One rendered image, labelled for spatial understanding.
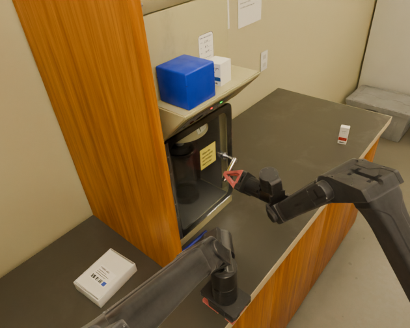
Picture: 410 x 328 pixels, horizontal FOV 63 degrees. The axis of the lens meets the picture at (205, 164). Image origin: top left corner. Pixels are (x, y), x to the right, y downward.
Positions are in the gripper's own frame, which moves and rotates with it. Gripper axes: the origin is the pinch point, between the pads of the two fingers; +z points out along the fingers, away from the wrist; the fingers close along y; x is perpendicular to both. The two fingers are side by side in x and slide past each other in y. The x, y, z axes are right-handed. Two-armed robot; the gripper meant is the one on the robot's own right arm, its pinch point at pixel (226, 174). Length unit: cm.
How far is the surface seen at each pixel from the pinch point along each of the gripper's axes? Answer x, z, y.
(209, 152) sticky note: -3.7, 4.1, 9.3
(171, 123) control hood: -3.5, -1.4, 38.5
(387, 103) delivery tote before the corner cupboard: -139, 6, -230
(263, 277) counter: 24.6, -23.9, -8.4
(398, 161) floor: -89, -23, -230
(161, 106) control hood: -6.1, 2.1, 40.5
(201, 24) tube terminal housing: -30.5, 5.2, 38.1
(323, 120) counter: -53, 3, -75
